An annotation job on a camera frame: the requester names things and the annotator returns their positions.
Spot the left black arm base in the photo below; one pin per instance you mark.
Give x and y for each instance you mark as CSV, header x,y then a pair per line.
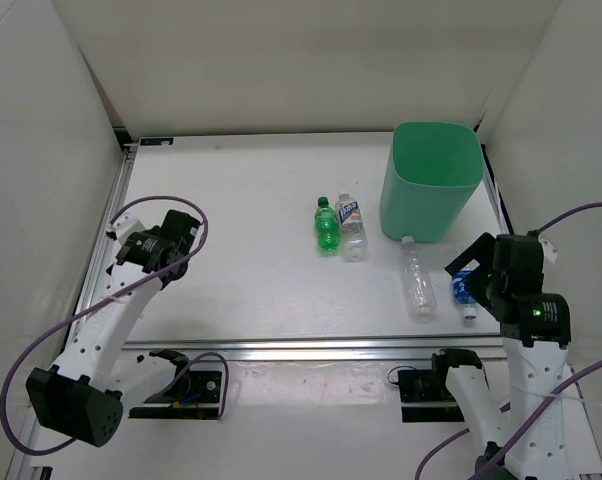
x,y
199,391

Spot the green plastic bin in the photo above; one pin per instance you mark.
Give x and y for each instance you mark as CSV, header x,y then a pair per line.
x,y
432,171

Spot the tall clear plastic bottle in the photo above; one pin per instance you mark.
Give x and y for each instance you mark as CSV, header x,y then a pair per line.
x,y
418,290

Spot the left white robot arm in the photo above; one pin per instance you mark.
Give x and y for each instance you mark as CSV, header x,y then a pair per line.
x,y
82,395

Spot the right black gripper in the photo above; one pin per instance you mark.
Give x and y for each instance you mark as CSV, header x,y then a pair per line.
x,y
481,251

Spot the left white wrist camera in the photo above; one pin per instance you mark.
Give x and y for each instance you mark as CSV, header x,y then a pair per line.
x,y
123,227

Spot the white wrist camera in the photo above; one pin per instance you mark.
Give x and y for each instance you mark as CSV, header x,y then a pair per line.
x,y
123,227
549,249

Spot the aluminium front rail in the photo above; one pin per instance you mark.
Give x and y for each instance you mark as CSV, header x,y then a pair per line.
x,y
410,349

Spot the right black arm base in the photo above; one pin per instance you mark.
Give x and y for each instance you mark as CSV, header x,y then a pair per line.
x,y
423,394

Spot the small bottle blue label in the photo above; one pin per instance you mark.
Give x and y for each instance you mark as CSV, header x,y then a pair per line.
x,y
462,298

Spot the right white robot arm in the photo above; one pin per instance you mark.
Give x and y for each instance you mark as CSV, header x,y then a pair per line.
x,y
527,442

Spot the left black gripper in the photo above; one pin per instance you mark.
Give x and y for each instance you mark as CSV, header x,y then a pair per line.
x,y
156,227

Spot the green plastic soda bottle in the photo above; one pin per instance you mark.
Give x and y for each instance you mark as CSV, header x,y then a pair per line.
x,y
326,227

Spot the aluminium left rail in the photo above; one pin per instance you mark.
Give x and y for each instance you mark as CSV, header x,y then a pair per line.
x,y
101,249

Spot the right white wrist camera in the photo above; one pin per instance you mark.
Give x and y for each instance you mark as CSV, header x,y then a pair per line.
x,y
549,249

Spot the clear bottle white blue label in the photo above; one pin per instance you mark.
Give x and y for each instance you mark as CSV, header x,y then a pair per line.
x,y
352,229

